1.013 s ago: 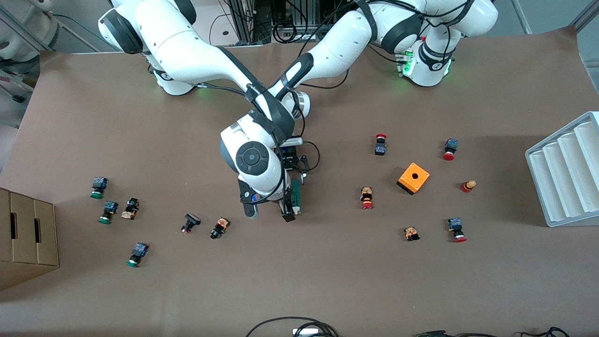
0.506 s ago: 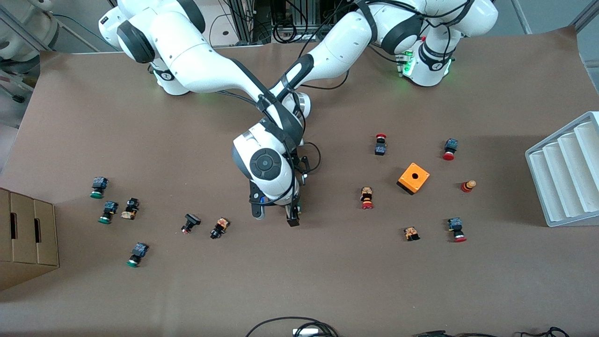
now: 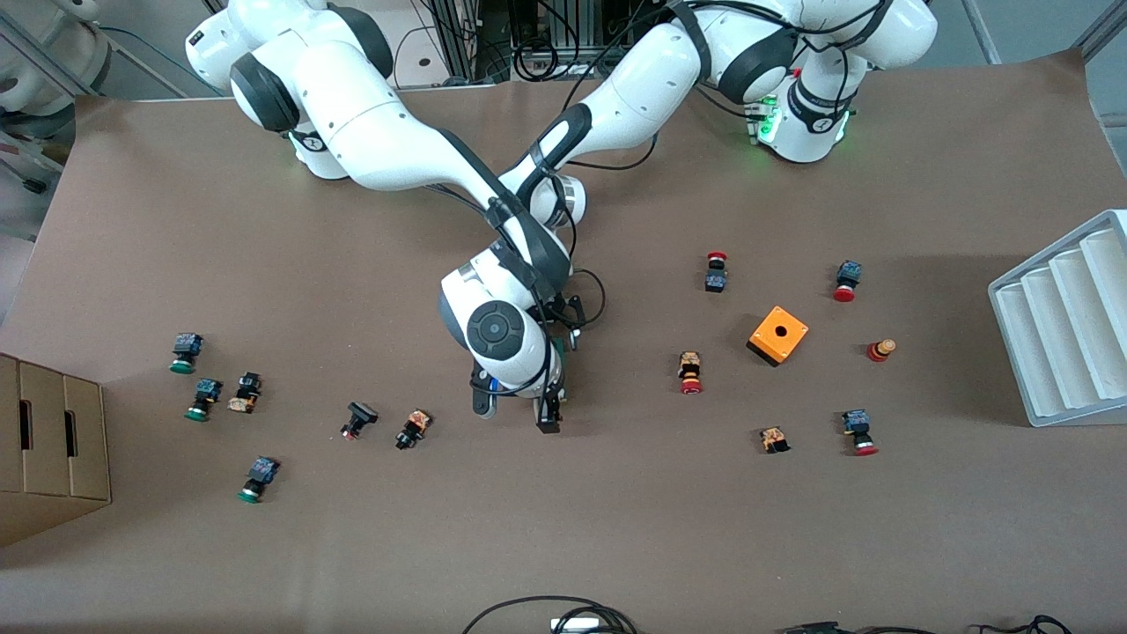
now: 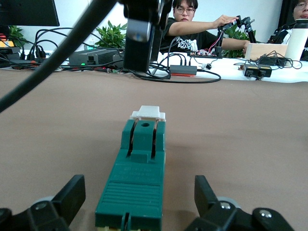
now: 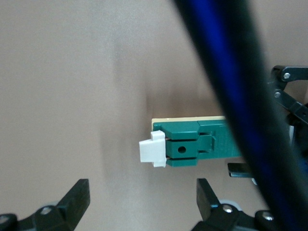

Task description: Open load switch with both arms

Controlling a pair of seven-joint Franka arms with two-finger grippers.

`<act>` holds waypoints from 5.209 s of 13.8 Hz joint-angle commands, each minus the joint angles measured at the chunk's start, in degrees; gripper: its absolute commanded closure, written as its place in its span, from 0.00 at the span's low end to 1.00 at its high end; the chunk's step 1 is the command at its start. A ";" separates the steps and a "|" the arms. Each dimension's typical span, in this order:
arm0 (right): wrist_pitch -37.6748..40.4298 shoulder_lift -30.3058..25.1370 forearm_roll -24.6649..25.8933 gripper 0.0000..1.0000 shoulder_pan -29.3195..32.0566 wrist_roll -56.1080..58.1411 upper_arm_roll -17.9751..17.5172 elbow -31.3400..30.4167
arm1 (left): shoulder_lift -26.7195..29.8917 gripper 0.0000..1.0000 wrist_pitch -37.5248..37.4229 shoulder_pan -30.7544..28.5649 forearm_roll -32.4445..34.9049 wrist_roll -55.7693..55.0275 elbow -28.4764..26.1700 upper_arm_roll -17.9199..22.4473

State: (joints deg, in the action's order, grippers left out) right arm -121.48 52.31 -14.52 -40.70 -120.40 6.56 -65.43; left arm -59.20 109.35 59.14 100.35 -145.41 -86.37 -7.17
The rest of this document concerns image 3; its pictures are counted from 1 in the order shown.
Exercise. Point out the orange button enclosure box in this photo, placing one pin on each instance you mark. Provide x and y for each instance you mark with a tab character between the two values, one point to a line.
777	335

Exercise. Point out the brown paper table cover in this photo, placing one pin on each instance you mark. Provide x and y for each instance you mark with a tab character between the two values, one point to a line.
528	528

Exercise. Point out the black square push button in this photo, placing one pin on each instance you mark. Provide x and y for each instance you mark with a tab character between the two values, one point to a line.
357	419

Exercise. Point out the green push button blue block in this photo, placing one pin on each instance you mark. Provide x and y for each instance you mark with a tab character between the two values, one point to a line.
257	478
183	352
202	399

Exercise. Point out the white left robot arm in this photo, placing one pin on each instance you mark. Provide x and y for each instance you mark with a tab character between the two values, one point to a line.
643	88

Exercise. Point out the red button black contact block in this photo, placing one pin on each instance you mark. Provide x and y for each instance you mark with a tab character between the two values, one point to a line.
716	272

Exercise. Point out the black button cream contact block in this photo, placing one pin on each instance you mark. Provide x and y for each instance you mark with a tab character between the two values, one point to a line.
245	393

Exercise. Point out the white ribbed plastic tray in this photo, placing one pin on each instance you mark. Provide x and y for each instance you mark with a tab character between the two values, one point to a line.
1057	335

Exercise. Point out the white background machine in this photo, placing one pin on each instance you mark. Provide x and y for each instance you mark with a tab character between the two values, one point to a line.
75	48

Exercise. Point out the black button orange contact block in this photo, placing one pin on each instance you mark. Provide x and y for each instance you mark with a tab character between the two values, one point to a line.
412	428

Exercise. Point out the red mushroom button blue block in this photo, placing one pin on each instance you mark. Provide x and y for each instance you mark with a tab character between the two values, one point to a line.
847	281
858	431

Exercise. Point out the red button orange contact block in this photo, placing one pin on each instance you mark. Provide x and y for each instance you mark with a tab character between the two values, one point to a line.
690	372

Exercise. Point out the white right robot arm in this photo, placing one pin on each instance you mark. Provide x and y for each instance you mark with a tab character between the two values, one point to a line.
370	132

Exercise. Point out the brown cardboard box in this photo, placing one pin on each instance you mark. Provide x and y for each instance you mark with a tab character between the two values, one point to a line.
48	445

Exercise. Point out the small white device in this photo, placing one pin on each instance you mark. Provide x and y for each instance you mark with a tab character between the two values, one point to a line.
577	624

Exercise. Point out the red yellow button head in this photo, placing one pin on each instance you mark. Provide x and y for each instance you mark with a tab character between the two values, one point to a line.
880	350

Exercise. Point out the aluminium frame rack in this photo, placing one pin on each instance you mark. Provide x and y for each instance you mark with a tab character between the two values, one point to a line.
458	40

